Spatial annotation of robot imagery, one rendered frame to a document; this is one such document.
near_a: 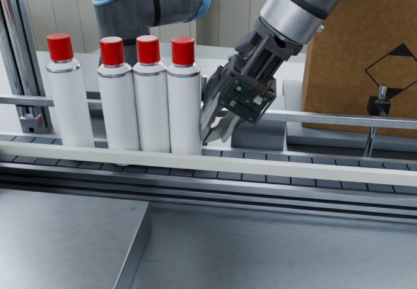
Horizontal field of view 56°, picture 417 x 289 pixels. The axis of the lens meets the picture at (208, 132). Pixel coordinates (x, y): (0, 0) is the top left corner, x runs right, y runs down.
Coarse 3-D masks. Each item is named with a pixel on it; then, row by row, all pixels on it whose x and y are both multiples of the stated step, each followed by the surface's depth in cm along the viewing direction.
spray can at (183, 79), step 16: (176, 48) 56; (192, 48) 57; (176, 64) 57; (192, 64) 58; (176, 80) 57; (192, 80) 58; (176, 96) 59; (192, 96) 59; (176, 112) 60; (192, 112) 60; (176, 128) 62; (192, 128) 62; (176, 144) 63; (192, 144) 63
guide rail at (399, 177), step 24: (0, 144) 64; (24, 144) 64; (48, 144) 64; (192, 168) 61; (216, 168) 61; (240, 168) 60; (264, 168) 60; (288, 168) 59; (312, 168) 58; (336, 168) 58; (360, 168) 58
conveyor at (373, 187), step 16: (96, 144) 71; (0, 160) 66; (16, 160) 66; (32, 160) 66; (48, 160) 66; (64, 160) 66; (272, 160) 66; (288, 160) 66; (304, 160) 66; (320, 160) 66; (336, 160) 66; (352, 160) 66; (192, 176) 63; (208, 176) 62; (224, 176) 62; (240, 176) 62; (256, 176) 62; (272, 176) 62; (384, 192) 59; (400, 192) 59; (416, 192) 59
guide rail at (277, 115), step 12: (0, 96) 69; (12, 96) 69; (24, 96) 69; (36, 96) 69; (96, 108) 68; (276, 120) 64; (288, 120) 64; (300, 120) 64; (312, 120) 63; (324, 120) 63; (336, 120) 63; (348, 120) 62; (360, 120) 62; (372, 120) 62; (384, 120) 62; (396, 120) 61; (408, 120) 61
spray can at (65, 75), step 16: (48, 48) 58; (64, 48) 58; (48, 64) 59; (64, 64) 59; (80, 64) 61; (64, 80) 59; (80, 80) 61; (64, 96) 60; (80, 96) 62; (64, 112) 62; (80, 112) 63; (64, 128) 63; (80, 128) 64; (64, 144) 66; (80, 144) 65
